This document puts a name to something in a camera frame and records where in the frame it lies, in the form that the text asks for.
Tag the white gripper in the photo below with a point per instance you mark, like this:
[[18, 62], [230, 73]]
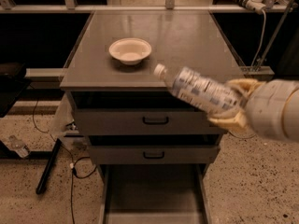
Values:
[[265, 109]]

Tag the blue labelled plastic bottle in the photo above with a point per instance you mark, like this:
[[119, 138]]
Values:
[[201, 92]]

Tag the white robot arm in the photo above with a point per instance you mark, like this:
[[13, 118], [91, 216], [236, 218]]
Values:
[[295, 113]]

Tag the grey middle drawer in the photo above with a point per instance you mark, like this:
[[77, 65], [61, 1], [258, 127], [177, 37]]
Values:
[[154, 149]]

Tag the grey drawer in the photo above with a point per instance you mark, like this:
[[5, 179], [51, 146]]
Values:
[[154, 194], [154, 149], [137, 113]]

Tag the grey drawer cabinet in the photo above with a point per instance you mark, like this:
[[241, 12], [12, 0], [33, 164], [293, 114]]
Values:
[[177, 38]]

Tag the grey bottom drawer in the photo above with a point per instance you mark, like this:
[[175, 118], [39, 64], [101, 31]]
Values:
[[154, 194]]

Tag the grey top drawer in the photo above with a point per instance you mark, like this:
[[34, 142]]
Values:
[[137, 113]]

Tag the clear bottle on floor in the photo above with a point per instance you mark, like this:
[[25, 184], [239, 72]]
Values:
[[19, 147]]

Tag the white paper bowl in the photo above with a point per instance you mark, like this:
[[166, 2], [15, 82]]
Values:
[[130, 51]]

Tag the black table leg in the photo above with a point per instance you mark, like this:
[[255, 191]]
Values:
[[41, 187]]

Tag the black table at left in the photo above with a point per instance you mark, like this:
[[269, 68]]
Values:
[[12, 83]]

